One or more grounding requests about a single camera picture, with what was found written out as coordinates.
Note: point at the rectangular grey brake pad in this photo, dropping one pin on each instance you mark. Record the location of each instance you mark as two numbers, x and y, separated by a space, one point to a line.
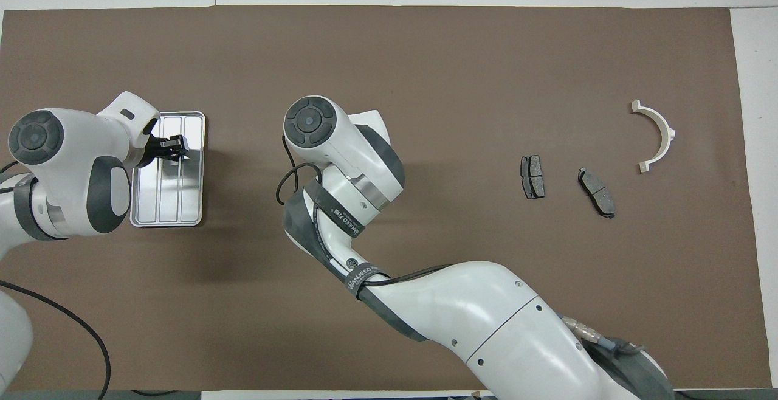
533 176

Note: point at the silver metal tray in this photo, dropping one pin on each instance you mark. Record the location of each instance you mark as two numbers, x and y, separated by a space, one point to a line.
182 199

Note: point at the white semicircular bracket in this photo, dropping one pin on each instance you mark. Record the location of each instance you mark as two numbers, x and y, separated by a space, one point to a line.
662 120

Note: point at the curved grey brake pad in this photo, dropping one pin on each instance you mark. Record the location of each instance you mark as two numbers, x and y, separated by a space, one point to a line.
597 193

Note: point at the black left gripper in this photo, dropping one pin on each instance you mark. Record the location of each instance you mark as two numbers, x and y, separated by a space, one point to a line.
153 151

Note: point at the brown table mat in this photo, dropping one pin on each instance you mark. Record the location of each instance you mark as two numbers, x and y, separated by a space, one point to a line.
425 59

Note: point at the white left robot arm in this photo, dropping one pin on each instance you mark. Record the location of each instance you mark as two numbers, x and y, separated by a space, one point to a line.
73 144

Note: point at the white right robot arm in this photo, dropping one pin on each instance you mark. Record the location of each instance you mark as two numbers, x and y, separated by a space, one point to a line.
486 321

